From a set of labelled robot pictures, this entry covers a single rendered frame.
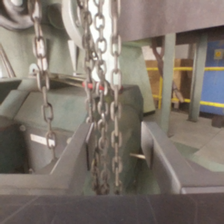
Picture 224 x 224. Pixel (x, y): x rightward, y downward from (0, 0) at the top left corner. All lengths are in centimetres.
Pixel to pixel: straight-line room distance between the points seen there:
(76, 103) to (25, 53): 94
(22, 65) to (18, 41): 16
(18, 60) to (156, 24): 92
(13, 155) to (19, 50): 89
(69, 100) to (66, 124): 7
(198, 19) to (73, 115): 53
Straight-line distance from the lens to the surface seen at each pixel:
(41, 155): 47
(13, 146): 52
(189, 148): 73
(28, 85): 62
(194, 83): 103
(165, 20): 74
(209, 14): 67
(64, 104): 42
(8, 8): 119
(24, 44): 130
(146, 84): 110
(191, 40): 106
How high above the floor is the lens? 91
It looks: 15 degrees down
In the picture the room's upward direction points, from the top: 1 degrees counter-clockwise
